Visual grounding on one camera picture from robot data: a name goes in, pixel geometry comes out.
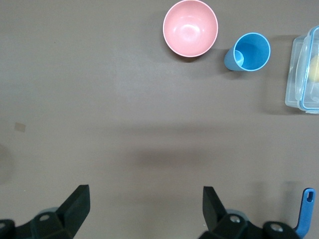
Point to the blue plastic cup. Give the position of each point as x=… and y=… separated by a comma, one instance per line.
x=251, y=51

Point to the pink bowl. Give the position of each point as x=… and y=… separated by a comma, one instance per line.
x=190, y=28

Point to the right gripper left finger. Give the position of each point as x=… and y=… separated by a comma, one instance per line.
x=72, y=211

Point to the clear plastic food container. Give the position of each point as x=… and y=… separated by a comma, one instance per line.
x=295, y=74

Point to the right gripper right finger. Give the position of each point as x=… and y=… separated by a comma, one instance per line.
x=214, y=214

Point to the yellow food piece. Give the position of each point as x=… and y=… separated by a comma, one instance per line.
x=315, y=68

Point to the small square tape patch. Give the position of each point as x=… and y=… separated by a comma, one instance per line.
x=20, y=127

